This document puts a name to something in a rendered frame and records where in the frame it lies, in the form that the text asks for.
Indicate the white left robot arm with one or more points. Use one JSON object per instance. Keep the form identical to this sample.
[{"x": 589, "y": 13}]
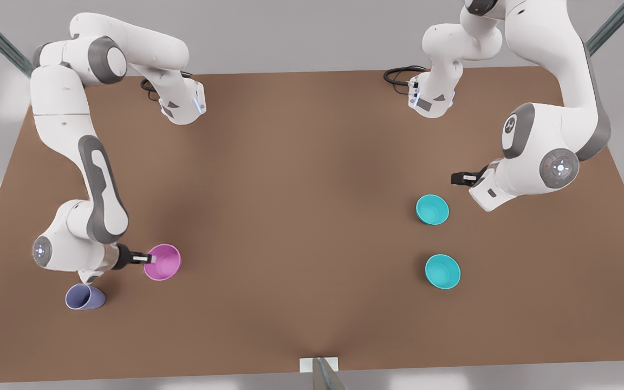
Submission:
[{"x": 550, "y": 108}]

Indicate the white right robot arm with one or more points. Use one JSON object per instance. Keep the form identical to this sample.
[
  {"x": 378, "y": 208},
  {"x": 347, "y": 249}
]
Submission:
[{"x": 63, "y": 146}]

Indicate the pink bowl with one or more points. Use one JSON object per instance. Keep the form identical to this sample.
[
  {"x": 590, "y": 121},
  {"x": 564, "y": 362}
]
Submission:
[{"x": 163, "y": 262}]

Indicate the teal bowl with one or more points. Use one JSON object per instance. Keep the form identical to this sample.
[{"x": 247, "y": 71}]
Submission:
[
  {"x": 432, "y": 209},
  {"x": 442, "y": 271}
]

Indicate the lavender blue bowl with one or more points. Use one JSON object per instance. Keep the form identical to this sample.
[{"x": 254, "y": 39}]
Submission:
[{"x": 84, "y": 297}]

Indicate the silver frame post with foot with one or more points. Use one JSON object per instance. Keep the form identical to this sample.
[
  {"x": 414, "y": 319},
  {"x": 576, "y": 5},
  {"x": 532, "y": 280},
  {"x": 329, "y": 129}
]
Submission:
[{"x": 323, "y": 372}]

